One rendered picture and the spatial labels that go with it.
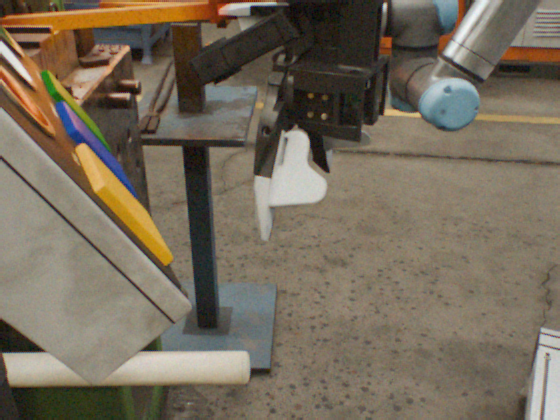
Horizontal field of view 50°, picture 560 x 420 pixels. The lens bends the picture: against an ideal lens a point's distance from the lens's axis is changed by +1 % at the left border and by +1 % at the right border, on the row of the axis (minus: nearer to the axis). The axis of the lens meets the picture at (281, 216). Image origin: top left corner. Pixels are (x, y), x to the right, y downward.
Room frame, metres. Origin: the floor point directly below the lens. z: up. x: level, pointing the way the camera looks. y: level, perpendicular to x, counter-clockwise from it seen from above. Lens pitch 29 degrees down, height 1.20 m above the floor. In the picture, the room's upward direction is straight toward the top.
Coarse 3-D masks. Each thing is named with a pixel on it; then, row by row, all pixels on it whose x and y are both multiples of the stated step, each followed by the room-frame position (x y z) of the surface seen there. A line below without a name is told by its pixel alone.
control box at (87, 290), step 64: (0, 64) 0.38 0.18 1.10; (0, 128) 0.27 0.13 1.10; (64, 128) 0.41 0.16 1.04; (0, 192) 0.27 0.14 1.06; (64, 192) 0.28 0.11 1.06; (0, 256) 0.26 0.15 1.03; (64, 256) 0.28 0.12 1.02; (128, 256) 0.29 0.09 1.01; (64, 320) 0.27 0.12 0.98; (128, 320) 0.29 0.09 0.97
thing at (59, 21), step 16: (208, 0) 0.99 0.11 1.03; (224, 0) 0.97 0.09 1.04; (240, 0) 0.97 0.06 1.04; (256, 0) 0.97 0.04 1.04; (272, 0) 0.97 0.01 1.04; (16, 16) 0.98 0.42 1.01; (32, 16) 0.97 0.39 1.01; (48, 16) 0.96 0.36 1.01; (64, 16) 0.96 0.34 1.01; (80, 16) 0.96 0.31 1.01; (96, 16) 0.96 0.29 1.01; (112, 16) 0.96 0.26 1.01; (128, 16) 0.96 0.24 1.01; (144, 16) 0.97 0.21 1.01; (160, 16) 0.97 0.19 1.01; (176, 16) 0.97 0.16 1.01; (192, 16) 0.97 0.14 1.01; (208, 16) 0.97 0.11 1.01; (224, 16) 0.97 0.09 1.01
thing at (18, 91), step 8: (0, 72) 0.33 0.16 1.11; (8, 80) 0.33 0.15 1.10; (16, 88) 0.33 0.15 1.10; (16, 96) 0.32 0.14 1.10; (24, 96) 0.33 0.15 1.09; (24, 104) 0.32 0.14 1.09; (32, 104) 0.34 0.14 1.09; (32, 112) 0.32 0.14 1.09; (40, 112) 0.34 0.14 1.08; (40, 120) 0.33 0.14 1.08
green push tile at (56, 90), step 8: (48, 72) 0.56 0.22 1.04; (48, 80) 0.53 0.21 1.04; (56, 80) 0.55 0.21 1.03; (48, 88) 0.51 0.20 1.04; (56, 88) 0.51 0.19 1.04; (64, 88) 0.57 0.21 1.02; (56, 96) 0.50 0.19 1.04; (64, 96) 0.51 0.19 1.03; (72, 104) 0.52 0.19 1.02; (80, 112) 0.53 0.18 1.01; (88, 120) 0.53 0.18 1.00; (96, 128) 0.56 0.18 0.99; (96, 136) 0.51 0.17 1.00; (104, 144) 0.51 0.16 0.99
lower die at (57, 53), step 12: (12, 36) 0.93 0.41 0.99; (24, 36) 0.93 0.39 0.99; (36, 36) 0.93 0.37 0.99; (48, 36) 0.94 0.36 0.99; (60, 36) 0.99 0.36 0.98; (72, 36) 1.05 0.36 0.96; (24, 48) 0.90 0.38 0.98; (36, 48) 0.90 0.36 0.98; (48, 48) 0.93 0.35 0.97; (60, 48) 0.98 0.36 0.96; (72, 48) 1.03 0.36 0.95; (36, 60) 0.87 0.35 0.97; (48, 60) 0.92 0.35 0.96; (60, 60) 0.97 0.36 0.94; (72, 60) 1.02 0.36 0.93; (60, 72) 0.96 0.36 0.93
